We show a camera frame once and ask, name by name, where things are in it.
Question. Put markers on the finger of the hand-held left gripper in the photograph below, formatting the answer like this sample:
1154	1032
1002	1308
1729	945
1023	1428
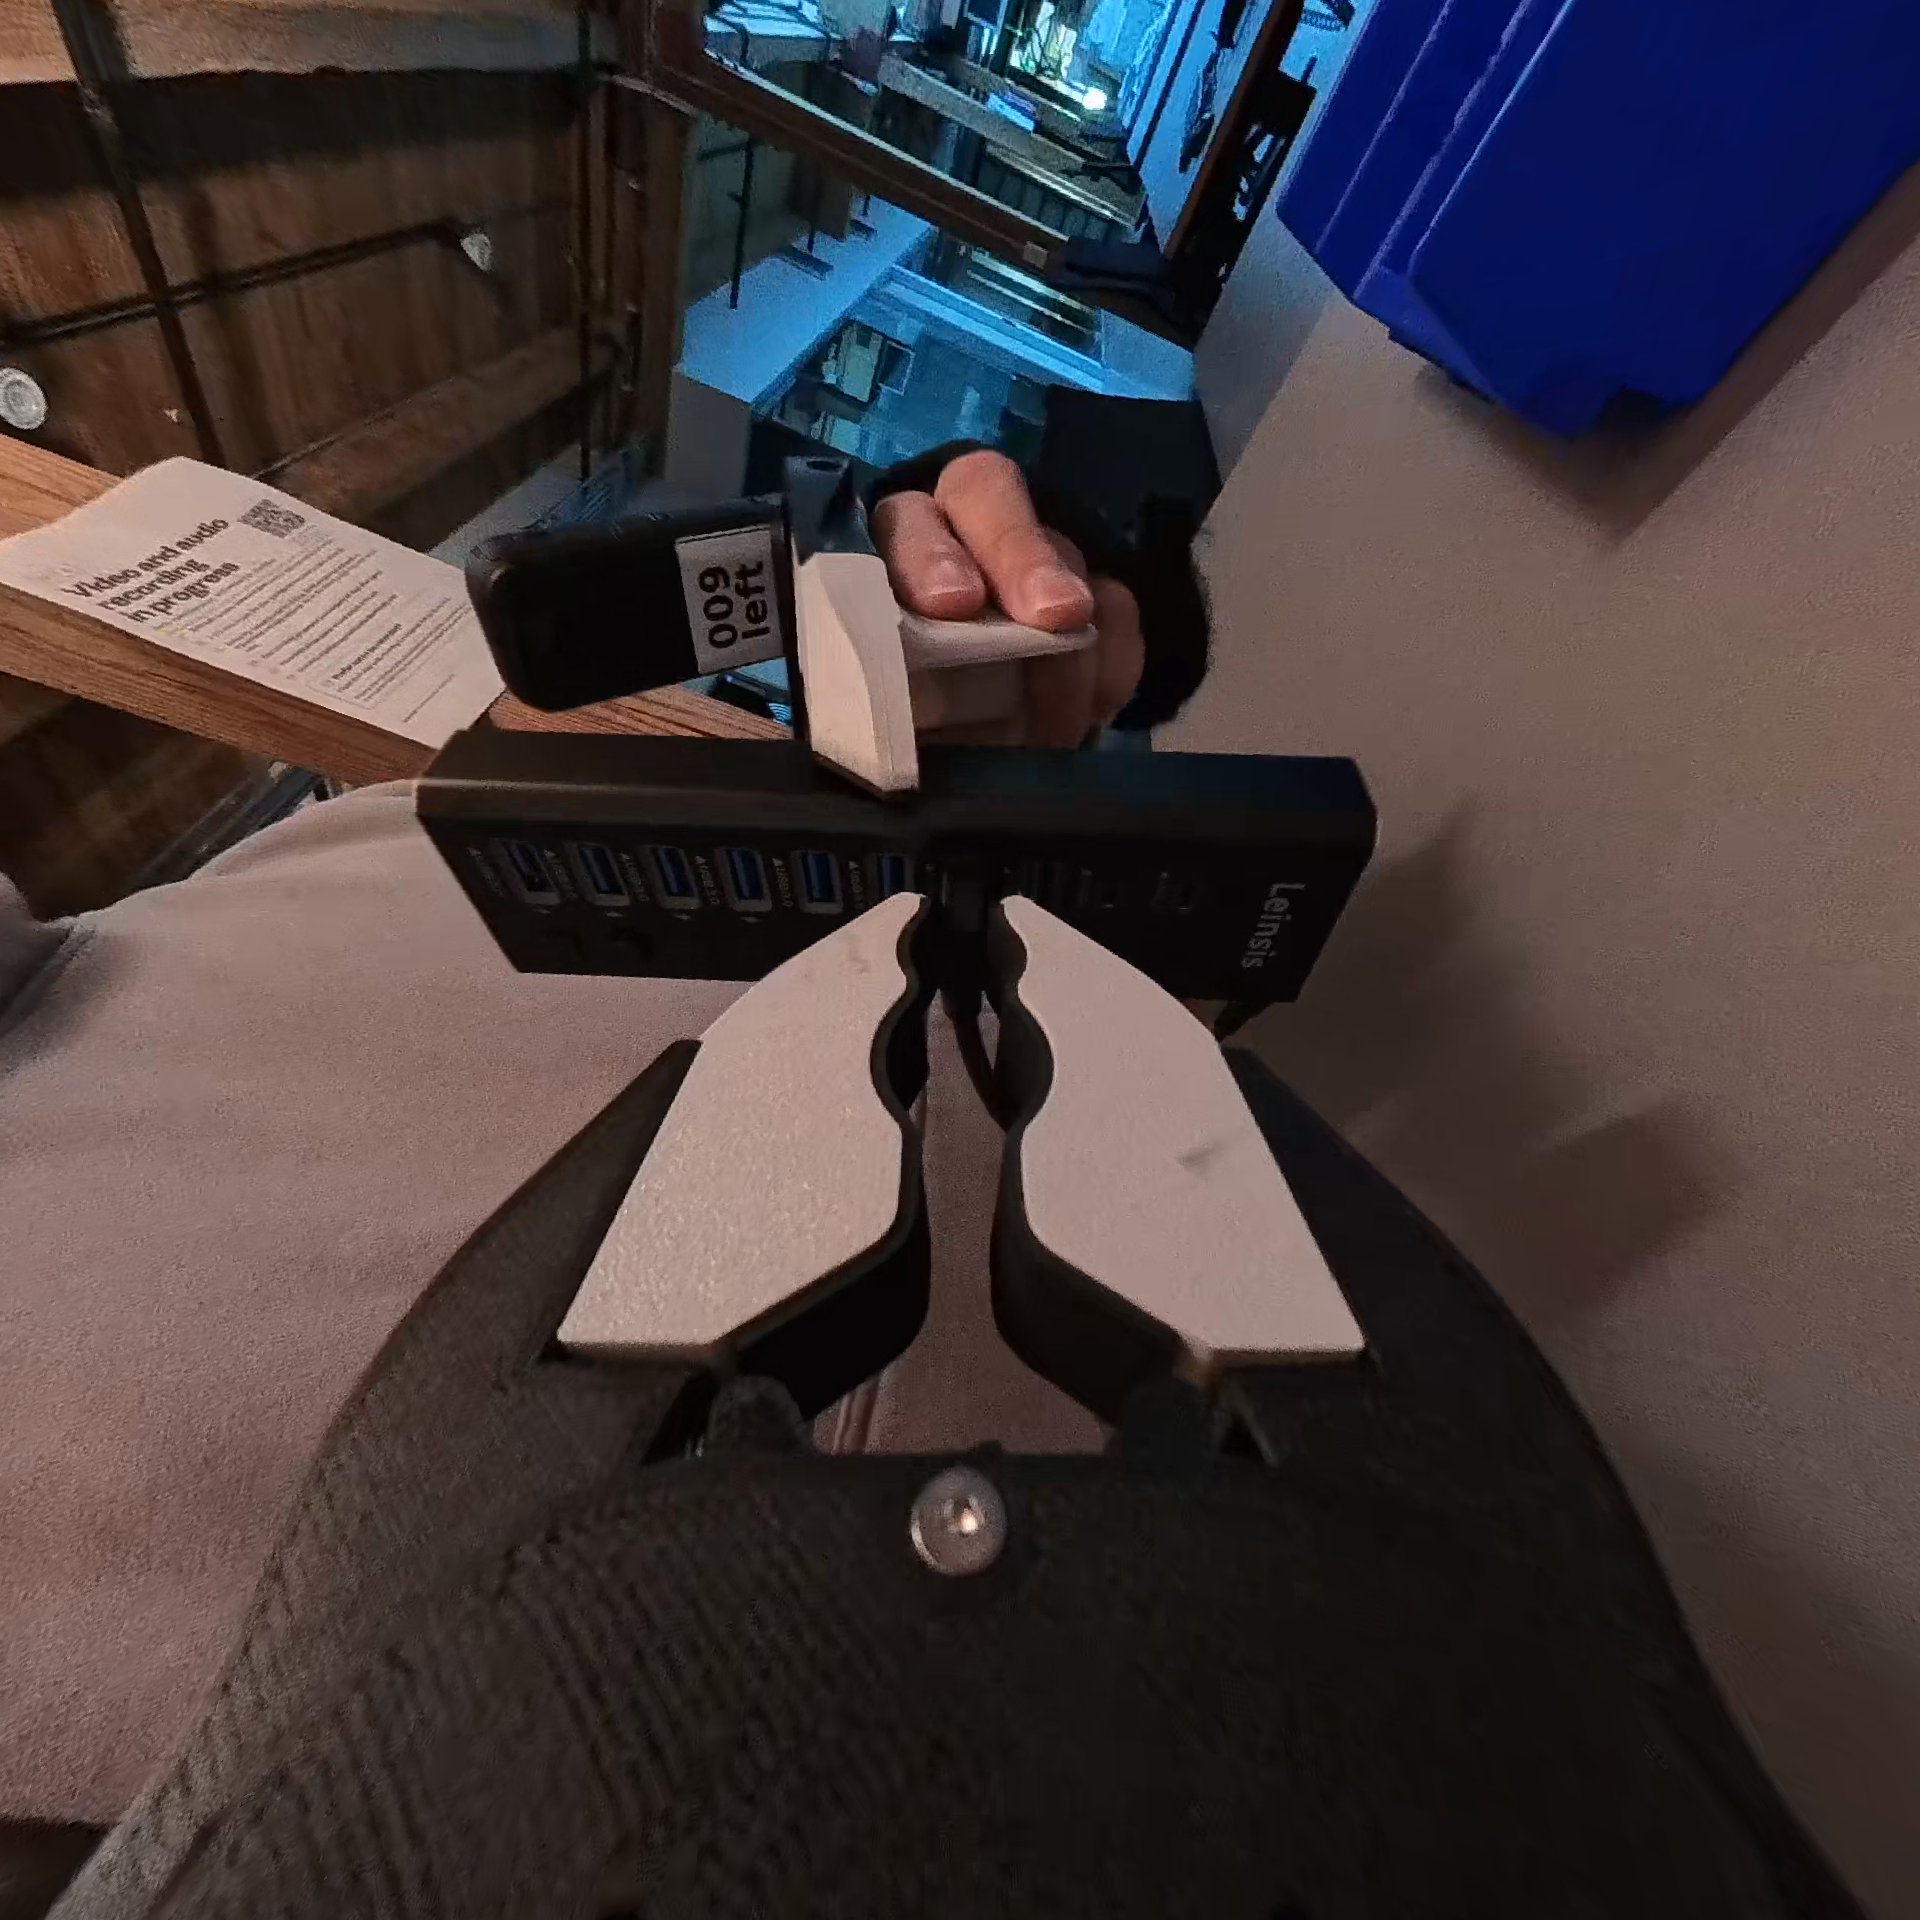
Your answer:
855	674

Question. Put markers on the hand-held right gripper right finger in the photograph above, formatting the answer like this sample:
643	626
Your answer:
1184	1185

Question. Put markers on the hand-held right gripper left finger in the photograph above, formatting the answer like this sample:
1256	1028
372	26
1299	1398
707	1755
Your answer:
751	1171

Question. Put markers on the black USB hub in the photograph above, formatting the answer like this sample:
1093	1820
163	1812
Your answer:
1200	838

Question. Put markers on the blue plastic bin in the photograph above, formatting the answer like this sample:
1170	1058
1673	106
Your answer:
1680	195
1349	148

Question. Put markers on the person's left hand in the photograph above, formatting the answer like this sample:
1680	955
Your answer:
989	546

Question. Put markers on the wooden table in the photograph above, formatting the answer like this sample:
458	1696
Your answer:
345	346

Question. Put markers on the white paper sign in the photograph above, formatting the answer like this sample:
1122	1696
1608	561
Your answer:
224	600

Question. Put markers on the person in beige hoodie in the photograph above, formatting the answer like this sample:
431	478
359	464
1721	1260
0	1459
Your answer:
224	1201

